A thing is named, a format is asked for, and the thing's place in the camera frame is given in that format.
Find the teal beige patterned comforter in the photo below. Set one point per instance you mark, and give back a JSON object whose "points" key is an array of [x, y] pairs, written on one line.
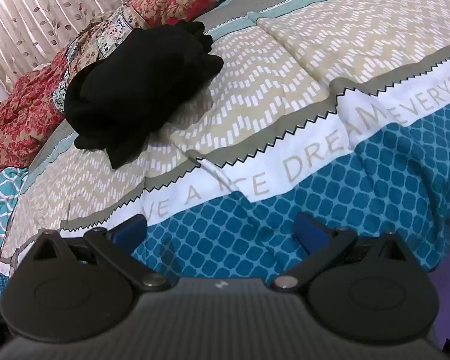
{"points": [[285, 93]]}

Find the red floral patchwork quilt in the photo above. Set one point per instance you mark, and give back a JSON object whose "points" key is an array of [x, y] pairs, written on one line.
{"points": [[26, 120]]}

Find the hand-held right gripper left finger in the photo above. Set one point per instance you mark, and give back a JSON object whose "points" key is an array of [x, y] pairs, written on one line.
{"points": [[129, 230]]}

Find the leaf print pleated curtain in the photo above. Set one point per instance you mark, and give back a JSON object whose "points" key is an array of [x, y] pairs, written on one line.
{"points": [[33, 11]]}

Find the teal white patterned cloth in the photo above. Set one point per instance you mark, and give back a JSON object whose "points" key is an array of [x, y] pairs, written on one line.
{"points": [[2, 202]]}

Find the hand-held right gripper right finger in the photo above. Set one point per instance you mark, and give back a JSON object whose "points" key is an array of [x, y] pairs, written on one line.
{"points": [[310, 234]]}

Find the black pants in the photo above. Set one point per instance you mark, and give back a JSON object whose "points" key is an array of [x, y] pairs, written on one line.
{"points": [[135, 93]]}

